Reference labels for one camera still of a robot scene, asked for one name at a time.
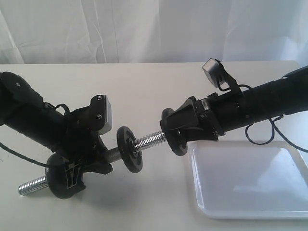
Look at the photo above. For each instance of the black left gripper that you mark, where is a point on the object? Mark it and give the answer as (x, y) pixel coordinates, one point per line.
(82, 150)

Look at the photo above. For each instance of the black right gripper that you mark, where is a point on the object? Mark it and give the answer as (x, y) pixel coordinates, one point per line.
(193, 119)

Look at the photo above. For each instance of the black weight plate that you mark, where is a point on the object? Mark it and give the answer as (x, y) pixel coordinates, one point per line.
(55, 175)
(131, 157)
(175, 140)

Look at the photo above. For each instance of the chrome threaded dumbbell bar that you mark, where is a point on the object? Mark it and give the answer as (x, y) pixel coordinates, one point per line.
(110, 156)

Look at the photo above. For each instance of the white rectangular plastic tray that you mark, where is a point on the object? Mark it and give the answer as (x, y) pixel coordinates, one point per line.
(237, 180)

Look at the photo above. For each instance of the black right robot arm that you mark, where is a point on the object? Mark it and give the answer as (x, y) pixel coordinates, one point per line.
(215, 115)

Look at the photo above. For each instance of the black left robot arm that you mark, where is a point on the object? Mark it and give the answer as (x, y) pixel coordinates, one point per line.
(25, 111)

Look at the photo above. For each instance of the white backdrop curtain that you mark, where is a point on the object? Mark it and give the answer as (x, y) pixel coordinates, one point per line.
(152, 31)

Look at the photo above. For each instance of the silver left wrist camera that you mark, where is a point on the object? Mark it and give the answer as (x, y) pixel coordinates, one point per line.
(100, 114)

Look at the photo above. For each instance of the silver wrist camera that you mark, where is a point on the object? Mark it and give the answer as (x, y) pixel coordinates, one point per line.
(214, 71)
(100, 114)

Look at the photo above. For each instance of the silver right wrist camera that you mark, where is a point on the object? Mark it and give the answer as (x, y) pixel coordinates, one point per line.
(214, 71)

